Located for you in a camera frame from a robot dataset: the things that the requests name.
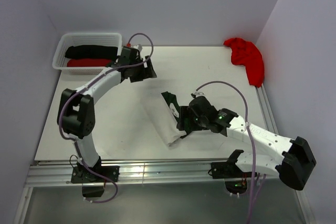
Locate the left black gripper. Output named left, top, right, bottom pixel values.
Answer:
left=130, top=56, right=156, bottom=83

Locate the white and green t shirt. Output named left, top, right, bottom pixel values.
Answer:
left=141, top=91, right=188, bottom=149

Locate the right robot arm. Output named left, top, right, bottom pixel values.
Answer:
left=177, top=96, right=317, bottom=190

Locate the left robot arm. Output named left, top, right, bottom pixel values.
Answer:
left=57, top=45, right=157, bottom=182

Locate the rolled black t shirt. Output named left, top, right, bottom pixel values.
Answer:
left=65, top=45, right=118, bottom=59

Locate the white plastic basket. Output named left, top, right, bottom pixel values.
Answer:
left=52, top=32, right=122, bottom=75

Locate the rolled red t shirt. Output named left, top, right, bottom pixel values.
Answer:
left=67, top=58, right=111, bottom=68

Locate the crumpled red t shirt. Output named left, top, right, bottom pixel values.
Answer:
left=223, top=38, right=265, bottom=88

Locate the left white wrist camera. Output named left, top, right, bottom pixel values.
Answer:
left=126, top=43, right=143, bottom=52

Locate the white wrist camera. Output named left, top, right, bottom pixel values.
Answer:
left=191, top=91, right=205, bottom=99
left=126, top=43, right=143, bottom=52

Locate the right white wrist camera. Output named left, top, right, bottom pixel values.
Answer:
left=191, top=91, right=205, bottom=99

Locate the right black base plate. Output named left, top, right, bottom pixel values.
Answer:
left=207, top=161, right=252, bottom=179

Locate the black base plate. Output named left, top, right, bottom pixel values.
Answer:
left=207, top=161, right=252, bottom=179
left=70, top=165, right=120, bottom=184

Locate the aluminium frame rail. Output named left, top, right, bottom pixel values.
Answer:
left=13, top=84, right=316, bottom=224

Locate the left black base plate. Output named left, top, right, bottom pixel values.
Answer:
left=70, top=165, right=120, bottom=184

